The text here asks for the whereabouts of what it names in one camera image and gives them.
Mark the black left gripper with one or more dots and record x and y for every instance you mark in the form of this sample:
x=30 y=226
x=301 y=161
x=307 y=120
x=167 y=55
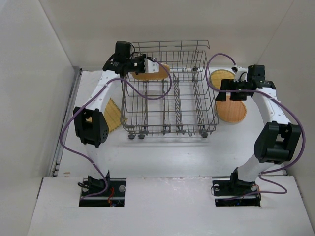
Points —
x=141 y=65

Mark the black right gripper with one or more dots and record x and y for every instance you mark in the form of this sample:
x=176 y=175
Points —
x=224 y=89

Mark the green-rimmed round woven plate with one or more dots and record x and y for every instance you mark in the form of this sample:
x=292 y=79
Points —
x=217 y=76

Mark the orange oval woven plate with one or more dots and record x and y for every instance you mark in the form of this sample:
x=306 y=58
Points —
x=162 y=74

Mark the yellow square woven plate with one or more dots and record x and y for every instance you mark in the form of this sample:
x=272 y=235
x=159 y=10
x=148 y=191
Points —
x=112 y=116

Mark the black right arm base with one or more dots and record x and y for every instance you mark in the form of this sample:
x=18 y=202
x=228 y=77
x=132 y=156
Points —
x=229 y=194

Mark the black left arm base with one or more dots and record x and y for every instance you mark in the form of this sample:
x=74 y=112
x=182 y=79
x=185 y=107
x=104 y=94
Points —
x=114 y=196

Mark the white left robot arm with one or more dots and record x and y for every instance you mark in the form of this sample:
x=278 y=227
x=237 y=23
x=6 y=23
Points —
x=89 y=121

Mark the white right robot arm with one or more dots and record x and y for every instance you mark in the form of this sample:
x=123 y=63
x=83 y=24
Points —
x=278 y=139

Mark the orange round woven plate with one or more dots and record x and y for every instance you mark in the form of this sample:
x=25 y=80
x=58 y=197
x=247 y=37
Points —
x=231 y=111

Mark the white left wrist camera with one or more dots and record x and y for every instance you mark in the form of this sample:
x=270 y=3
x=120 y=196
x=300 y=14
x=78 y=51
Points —
x=151 y=66

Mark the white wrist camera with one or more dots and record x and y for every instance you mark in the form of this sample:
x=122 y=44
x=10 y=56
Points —
x=151 y=66
x=241 y=74

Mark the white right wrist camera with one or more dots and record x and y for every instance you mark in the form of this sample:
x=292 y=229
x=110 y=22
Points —
x=241 y=74

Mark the grey wire dish rack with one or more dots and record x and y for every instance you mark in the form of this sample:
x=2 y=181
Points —
x=183 y=105

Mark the aluminium right side rail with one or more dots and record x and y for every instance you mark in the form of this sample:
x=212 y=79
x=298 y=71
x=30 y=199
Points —
x=283 y=172

